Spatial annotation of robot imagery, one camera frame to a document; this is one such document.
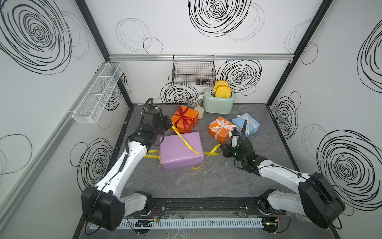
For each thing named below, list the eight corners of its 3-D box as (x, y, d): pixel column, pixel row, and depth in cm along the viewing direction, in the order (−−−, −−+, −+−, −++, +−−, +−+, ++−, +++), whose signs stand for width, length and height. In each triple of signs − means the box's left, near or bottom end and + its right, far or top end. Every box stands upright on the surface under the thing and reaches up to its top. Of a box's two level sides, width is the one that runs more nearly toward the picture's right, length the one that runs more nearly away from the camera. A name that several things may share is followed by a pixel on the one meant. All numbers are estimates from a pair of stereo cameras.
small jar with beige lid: (199, 119, 112) (199, 114, 107) (193, 112, 117) (194, 107, 112) (205, 117, 114) (206, 111, 109) (200, 110, 119) (200, 104, 114)
